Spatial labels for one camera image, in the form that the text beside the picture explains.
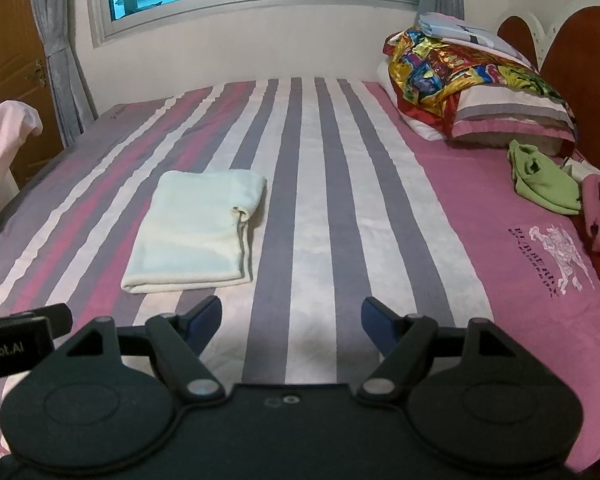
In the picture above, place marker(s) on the striped pink pillow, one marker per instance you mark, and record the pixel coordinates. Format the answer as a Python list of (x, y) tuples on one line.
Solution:
[(495, 116)]

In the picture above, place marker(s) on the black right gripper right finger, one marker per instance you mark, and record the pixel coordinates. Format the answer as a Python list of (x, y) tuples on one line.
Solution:
[(406, 344)]

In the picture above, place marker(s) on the light blue folded cloth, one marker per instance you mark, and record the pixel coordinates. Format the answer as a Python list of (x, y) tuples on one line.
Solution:
[(450, 29)]

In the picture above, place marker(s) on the dark wood white headboard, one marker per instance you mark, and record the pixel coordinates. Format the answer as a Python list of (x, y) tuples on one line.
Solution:
[(567, 54)]

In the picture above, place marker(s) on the white knit sweater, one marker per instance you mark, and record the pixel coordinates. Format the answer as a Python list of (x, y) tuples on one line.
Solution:
[(195, 234)]

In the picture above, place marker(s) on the pink grey striped bedspread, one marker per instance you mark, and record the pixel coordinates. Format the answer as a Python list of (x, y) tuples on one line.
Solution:
[(355, 205)]

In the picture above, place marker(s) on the green garment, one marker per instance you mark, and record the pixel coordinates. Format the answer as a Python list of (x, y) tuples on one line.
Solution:
[(538, 179)]

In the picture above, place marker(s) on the grey left curtain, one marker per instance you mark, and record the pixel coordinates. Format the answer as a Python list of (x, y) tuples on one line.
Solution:
[(73, 111)]

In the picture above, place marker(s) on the wooden door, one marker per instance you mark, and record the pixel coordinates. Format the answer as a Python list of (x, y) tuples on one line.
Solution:
[(23, 78)]

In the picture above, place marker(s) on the colourful satin cloth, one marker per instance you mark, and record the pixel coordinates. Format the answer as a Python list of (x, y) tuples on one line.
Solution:
[(431, 73)]

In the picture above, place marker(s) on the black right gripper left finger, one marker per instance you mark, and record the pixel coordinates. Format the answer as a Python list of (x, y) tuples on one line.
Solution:
[(178, 342)]

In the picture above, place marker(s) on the pink garment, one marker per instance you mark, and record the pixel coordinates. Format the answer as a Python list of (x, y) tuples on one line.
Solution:
[(590, 188)]

